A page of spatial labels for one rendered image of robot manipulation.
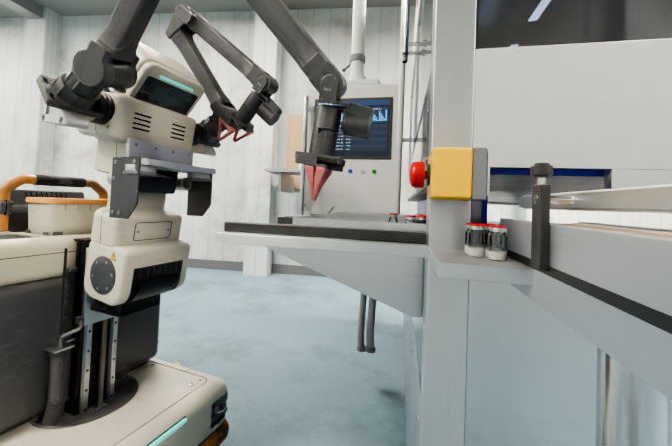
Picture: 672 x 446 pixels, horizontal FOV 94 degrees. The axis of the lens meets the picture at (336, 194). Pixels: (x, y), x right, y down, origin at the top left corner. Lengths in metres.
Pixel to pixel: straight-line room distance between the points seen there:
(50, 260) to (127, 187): 0.38
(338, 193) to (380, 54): 3.12
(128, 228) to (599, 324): 1.00
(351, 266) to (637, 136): 0.51
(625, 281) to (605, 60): 0.43
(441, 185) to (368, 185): 1.13
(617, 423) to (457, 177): 0.29
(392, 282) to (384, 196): 0.94
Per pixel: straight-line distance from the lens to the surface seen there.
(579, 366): 0.65
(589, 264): 0.34
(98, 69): 0.91
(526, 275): 0.44
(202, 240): 4.67
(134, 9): 0.89
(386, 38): 4.59
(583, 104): 0.63
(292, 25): 0.72
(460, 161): 0.47
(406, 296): 0.67
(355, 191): 1.58
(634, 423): 0.43
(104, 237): 1.08
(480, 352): 0.61
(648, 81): 0.68
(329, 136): 0.68
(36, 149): 6.01
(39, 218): 1.35
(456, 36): 0.62
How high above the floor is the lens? 0.95
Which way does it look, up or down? 2 degrees up
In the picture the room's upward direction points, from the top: 2 degrees clockwise
